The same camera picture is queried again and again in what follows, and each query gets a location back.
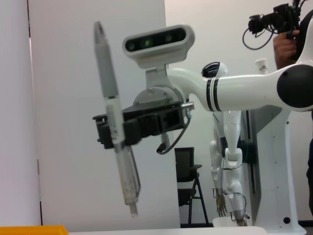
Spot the bare forearm of person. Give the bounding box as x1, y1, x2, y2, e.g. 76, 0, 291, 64
273, 47, 298, 71

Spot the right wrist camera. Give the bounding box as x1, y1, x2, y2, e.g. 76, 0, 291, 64
122, 24, 196, 89

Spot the black office chair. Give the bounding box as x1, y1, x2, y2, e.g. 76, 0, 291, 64
175, 146, 210, 225

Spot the white humanoid robot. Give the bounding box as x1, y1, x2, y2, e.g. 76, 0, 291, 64
201, 61, 252, 227

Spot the bare hand of person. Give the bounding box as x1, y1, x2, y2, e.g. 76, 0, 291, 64
272, 29, 301, 50

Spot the black video camera rig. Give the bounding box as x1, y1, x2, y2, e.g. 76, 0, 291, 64
242, 0, 302, 51

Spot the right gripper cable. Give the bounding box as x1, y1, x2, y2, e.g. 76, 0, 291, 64
156, 109, 194, 155

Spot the yellow plastic bin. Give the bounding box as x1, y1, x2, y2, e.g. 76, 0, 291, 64
0, 225, 69, 235

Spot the silver ballpoint pen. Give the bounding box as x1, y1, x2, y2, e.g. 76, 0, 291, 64
94, 21, 142, 218

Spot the white paper cup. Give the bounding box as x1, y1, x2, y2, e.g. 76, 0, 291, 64
254, 58, 269, 74

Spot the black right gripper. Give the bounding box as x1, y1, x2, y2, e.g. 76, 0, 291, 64
92, 102, 184, 150

